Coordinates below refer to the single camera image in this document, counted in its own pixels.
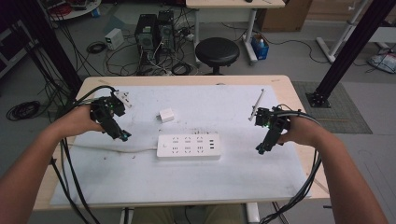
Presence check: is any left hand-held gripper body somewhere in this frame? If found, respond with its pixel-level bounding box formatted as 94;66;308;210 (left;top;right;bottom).
89;91;134;129

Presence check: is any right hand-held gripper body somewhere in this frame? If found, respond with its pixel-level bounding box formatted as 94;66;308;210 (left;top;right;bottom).
247;88;292;135

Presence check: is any person's right hand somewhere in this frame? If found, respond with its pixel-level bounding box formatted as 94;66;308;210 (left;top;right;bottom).
277;116;325;147

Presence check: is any person's left hand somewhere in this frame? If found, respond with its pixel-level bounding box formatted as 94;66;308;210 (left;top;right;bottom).
53;105;106;138

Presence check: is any white charger adapter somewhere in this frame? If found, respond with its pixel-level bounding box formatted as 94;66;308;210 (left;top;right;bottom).
158;107;176;123

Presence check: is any white power strip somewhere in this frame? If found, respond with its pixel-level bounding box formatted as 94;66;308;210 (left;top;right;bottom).
156;133;222;161

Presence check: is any grey floor mat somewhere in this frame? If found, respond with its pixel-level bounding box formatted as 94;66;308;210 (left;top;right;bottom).
291;80;374;135

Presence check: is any white table leg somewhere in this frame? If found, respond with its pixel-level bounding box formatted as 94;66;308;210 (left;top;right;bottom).
245;202;262;224
119;206;135;224

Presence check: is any blue box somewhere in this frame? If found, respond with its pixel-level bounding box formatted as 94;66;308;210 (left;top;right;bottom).
249;33;270;61

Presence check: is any white power supply box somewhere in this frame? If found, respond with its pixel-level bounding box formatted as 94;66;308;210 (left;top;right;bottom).
104;27;125;51

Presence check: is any white table mat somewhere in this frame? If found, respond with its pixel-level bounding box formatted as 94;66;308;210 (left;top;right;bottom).
49;84;312;207

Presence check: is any black round stool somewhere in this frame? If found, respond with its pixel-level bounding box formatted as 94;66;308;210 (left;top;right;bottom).
194;36;241;76

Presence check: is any black computer tower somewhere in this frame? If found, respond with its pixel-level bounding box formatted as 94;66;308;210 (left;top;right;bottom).
157;9;176;53
134;13;159;54

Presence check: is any white metal stand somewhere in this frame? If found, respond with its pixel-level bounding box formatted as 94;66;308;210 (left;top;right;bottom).
315;0;373;64

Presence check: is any brown cardboard box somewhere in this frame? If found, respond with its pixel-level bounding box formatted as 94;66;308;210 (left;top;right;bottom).
256;0;314;33

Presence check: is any round white table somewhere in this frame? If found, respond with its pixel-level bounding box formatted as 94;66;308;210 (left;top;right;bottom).
39;0;103;21

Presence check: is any clear plastic bag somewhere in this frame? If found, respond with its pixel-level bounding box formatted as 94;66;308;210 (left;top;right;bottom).
366;51;396;75

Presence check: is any white desk with wooden top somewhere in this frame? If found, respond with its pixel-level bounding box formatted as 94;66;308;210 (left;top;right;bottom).
185;0;287;66

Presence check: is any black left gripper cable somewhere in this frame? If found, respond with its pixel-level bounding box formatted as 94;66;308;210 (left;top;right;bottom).
49;85;118;224

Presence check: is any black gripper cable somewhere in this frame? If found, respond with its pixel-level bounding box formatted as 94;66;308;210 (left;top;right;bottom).
259;104;323;224
49;85;118;224

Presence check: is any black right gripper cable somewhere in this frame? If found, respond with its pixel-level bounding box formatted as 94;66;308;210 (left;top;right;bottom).
259;104;323;224

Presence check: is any small black cable coil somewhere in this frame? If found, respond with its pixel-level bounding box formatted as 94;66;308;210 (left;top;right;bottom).
86;40;107;55

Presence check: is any large black cable coil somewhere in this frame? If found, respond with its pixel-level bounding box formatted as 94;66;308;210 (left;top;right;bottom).
6;100;42;122

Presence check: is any black metal post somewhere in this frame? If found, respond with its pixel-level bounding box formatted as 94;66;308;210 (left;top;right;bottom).
13;0;84;94
305;0;396;109

